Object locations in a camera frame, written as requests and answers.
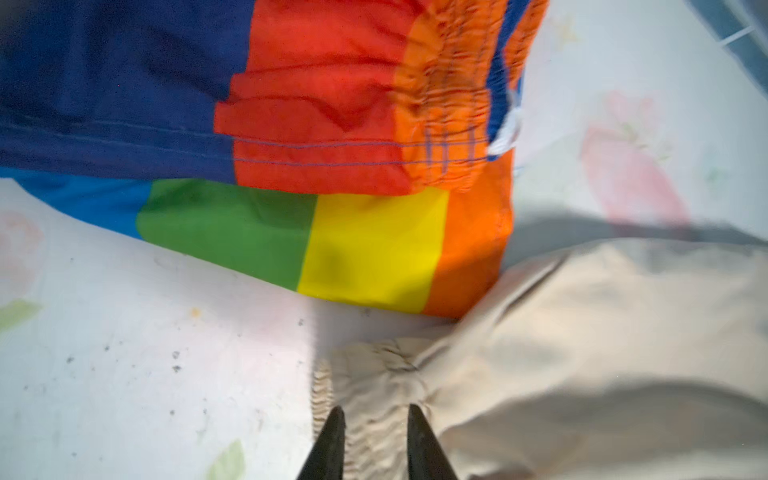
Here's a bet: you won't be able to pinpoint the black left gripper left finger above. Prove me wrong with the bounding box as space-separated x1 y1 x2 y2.
297 406 346 480

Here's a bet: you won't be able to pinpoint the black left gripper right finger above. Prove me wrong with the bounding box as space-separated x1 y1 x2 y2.
407 404 458 480

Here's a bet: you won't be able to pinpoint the beige shorts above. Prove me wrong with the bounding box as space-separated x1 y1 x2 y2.
312 239 767 479

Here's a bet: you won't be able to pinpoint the rainbow striped shorts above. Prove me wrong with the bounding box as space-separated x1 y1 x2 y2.
1 1 548 318

